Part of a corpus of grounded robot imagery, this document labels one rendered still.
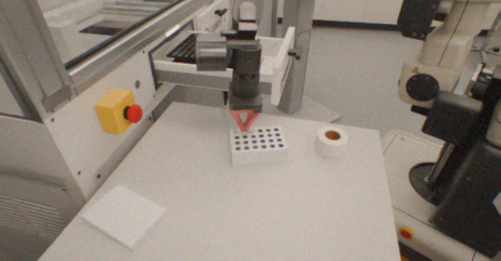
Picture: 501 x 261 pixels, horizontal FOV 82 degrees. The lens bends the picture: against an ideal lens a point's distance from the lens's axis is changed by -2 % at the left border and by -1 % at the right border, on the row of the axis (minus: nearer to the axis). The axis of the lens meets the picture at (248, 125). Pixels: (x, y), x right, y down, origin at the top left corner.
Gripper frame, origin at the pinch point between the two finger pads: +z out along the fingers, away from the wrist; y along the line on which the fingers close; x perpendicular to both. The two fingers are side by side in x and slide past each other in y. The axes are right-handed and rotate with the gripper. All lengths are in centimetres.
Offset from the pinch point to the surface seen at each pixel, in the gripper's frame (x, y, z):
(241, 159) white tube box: -0.8, 6.9, 3.7
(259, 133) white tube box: 3.5, 0.6, 1.4
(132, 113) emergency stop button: -23.2, 3.4, -6.3
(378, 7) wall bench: 181, -289, 39
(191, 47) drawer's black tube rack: -13.4, -27.7, -8.5
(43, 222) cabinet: -52, 4, 27
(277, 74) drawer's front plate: 8.1, -7.0, -9.8
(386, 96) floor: 128, -139, 73
